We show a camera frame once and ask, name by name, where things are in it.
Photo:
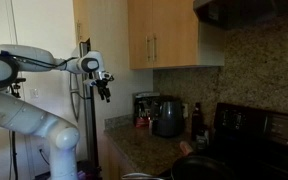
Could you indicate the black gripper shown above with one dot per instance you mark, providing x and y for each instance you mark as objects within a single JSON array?
[{"x": 102, "y": 84}]

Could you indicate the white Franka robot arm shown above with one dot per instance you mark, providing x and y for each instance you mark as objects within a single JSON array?
[{"x": 17, "y": 113}]

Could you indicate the black air fryer body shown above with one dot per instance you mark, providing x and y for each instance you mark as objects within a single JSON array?
[{"x": 167, "y": 106}]

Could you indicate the stainless steel refrigerator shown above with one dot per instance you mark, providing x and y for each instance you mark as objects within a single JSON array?
[{"x": 89, "y": 116}]

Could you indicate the black red protein bag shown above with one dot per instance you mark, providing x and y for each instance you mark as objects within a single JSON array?
[{"x": 141, "y": 111}]

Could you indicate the wooden lower counter cabinet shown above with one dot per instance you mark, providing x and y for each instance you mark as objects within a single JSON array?
[{"x": 112, "y": 160}]

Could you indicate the tall wooden fridge surround cabinet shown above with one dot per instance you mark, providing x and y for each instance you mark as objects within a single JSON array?
[{"x": 100, "y": 26}]

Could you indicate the white backsplash outlet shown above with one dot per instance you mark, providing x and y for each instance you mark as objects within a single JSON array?
[{"x": 185, "y": 110}]

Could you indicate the silver metal pot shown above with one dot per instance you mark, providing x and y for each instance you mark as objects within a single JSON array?
[{"x": 139, "y": 176}]

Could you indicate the tall dark glass bottle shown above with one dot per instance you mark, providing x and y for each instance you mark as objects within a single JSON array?
[{"x": 197, "y": 120}]

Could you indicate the small dark bottle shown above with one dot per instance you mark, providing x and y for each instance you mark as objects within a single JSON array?
[{"x": 201, "y": 140}]

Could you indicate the black frying pan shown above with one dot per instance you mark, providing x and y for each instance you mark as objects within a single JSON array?
[{"x": 200, "y": 168}]

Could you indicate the black kitchen stove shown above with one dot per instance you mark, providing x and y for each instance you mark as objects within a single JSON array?
[{"x": 260, "y": 140}]

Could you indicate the range hood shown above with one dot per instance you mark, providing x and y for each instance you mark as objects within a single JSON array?
[{"x": 244, "y": 11}]

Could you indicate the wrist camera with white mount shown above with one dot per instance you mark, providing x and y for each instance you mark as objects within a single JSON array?
[{"x": 90, "y": 82}]

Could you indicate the white wall light switch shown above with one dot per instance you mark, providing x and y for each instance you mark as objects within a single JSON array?
[{"x": 34, "y": 93}]

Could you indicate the wooden upper wall cabinet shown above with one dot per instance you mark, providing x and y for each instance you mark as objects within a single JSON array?
[{"x": 174, "y": 33}]

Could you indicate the black camera tripod stand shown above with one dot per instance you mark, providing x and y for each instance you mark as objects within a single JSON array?
[{"x": 15, "y": 153}]

